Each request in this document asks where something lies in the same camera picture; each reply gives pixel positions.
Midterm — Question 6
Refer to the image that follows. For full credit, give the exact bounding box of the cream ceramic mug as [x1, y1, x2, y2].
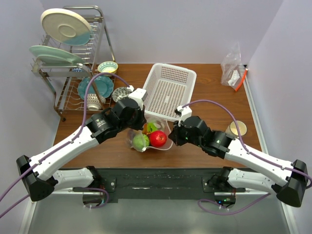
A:
[225, 120, 247, 138]

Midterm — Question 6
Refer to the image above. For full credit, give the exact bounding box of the green custard apple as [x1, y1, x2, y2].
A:
[132, 134, 150, 151]

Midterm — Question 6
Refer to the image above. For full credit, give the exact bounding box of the metal dish rack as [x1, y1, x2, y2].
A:
[29, 5, 112, 121]

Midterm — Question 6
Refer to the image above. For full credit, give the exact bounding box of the teal scalloped plate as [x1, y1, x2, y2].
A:
[78, 76, 114, 100]

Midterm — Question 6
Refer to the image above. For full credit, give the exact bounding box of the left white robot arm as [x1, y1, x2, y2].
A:
[17, 97, 146, 201]

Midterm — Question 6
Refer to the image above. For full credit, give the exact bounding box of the white perforated plastic basket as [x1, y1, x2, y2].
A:
[143, 63, 197, 122]

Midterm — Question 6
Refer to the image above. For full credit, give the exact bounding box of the green leafy toy fruit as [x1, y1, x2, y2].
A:
[147, 122, 158, 134]

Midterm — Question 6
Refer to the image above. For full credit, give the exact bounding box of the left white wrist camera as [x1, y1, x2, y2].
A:
[126, 85, 148, 110]

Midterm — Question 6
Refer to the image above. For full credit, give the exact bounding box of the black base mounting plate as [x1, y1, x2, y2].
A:
[70, 167, 247, 204]

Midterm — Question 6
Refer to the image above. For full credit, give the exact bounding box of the brown orange fruit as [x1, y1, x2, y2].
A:
[142, 123, 149, 135]

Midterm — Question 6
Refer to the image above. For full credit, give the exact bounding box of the grey leaf patterned bowl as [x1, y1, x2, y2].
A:
[112, 87, 131, 102]

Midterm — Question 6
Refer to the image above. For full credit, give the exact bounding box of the clear polka dot zip bag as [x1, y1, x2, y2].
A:
[127, 116, 173, 152]

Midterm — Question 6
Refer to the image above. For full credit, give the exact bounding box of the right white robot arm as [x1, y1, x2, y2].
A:
[169, 116, 308, 208]

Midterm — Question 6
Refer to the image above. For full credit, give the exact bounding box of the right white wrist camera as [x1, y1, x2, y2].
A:
[175, 105, 192, 127]

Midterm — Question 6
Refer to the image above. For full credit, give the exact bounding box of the cream and teal large plate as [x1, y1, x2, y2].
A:
[40, 8, 92, 46]

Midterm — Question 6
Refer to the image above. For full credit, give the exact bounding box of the blue patterned small dish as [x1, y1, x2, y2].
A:
[71, 68, 92, 73]

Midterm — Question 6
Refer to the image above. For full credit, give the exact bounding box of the mint green plate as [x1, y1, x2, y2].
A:
[29, 45, 84, 64]

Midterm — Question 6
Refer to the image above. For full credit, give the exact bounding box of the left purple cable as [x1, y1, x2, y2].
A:
[0, 72, 135, 217]

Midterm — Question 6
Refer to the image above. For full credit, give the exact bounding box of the brown patterned small bowl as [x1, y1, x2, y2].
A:
[85, 94, 106, 111]

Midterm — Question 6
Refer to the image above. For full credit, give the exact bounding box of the teal yellow patterned bowl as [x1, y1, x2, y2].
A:
[97, 61, 118, 77]

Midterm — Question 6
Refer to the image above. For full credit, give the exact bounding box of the clear bag with orange zipper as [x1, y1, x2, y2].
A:
[221, 42, 248, 92]

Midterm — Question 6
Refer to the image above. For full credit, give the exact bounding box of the red apple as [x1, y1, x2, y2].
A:
[149, 130, 167, 148]

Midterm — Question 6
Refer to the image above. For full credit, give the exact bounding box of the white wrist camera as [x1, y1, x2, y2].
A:
[175, 105, 192, 127]
[126, 85, 148, 110]

